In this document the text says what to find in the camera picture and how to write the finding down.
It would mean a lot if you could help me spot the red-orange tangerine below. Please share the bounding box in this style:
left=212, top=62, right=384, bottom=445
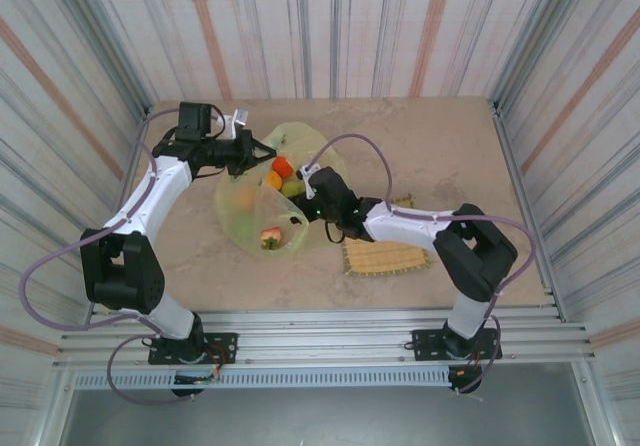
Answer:
left=272, top=154, right=296, bottom=178

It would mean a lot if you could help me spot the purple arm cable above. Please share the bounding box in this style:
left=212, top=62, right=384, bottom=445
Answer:
left=304, top=133, right=537, bottom=396
left=19, top=105, right=224, bottom=408

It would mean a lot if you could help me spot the woven bamboo tray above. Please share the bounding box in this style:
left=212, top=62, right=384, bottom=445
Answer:
left=342, top=193, right=434, bottom=278

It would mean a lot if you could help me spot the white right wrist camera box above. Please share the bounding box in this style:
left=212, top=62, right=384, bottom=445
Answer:
left=295, top=162, right=322, bottom=201

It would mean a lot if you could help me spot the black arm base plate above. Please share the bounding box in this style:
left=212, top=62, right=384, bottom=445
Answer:
left=410, top=328, right=503, bottom=363
left=148, top=332, right=239, bottom=366

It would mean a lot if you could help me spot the black cable connector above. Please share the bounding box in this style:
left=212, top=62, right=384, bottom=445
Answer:
left=448, top=365, right=485, bottom=396

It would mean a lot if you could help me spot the grey slotted cable duct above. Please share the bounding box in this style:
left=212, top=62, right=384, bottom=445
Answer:
left=72, top=368, right=452, bottom=391

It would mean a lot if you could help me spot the red strawberry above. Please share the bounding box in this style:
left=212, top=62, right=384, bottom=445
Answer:
left=258, top=225, right=284, bottom=251

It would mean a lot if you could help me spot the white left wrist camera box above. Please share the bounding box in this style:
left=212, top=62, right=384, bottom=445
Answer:
left=219, top=108, right=251, bottom=141

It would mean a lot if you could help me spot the yellow-green avocado print plastic bag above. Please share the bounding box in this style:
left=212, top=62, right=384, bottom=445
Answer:
left=212, top=121, right=351, bottom=261

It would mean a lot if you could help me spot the aluminium mounting rail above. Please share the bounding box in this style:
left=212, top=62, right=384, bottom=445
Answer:
left=52, top=307, right=597, bottom=373

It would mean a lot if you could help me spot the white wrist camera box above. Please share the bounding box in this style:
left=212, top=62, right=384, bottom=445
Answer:
left=295, top=162, right=322, bottom=201
left=219, top=108, right=251, bottom=141

